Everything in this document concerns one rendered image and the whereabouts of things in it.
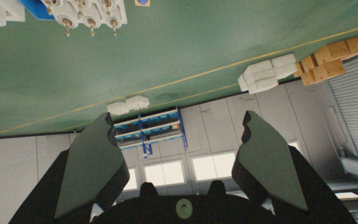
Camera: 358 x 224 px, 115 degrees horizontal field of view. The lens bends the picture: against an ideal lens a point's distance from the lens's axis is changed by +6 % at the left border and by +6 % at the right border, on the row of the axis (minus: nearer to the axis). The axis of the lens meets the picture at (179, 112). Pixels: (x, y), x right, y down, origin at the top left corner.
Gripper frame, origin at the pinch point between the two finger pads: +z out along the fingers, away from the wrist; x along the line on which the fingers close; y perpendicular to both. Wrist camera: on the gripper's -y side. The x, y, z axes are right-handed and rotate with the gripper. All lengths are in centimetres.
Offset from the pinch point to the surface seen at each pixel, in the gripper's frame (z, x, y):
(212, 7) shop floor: 121, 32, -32
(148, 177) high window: 306, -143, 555
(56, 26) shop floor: 101, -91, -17
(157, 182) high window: 287, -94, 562
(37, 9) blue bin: 85, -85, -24
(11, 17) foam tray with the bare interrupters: 71, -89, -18
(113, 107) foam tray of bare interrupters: 246, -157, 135
